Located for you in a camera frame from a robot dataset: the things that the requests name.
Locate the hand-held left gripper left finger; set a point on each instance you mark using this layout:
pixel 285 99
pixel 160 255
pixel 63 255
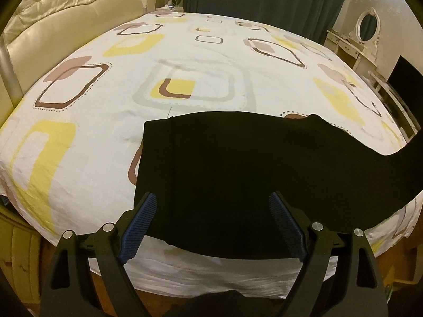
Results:
pixel 138 224

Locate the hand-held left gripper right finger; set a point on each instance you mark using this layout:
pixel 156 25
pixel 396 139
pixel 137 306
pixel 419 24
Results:
pixel 287 224

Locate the black pants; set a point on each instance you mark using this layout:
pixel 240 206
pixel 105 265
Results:
pixel 231 171

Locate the printed bed sheet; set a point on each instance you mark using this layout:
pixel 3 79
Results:
pixel 99 132

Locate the light wooden cabinet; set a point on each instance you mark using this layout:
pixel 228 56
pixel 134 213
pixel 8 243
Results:
pixel 19 257

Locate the white television stand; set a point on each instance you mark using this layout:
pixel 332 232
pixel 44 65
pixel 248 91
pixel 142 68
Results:
pixel 393 100

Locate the white vanity table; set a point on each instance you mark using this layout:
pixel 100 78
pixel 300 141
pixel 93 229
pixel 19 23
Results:
pixel 350 51

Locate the black television screen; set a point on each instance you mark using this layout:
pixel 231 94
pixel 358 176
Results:
pixel 408 79

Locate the oval white framed mirror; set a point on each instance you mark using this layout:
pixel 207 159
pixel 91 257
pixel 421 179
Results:
pixel 367 26

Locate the dark teal curtain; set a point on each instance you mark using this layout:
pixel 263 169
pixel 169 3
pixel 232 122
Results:
pixel 264 0

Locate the cream tufted headboard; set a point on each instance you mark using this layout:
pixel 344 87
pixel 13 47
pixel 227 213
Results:
pixel 66 10

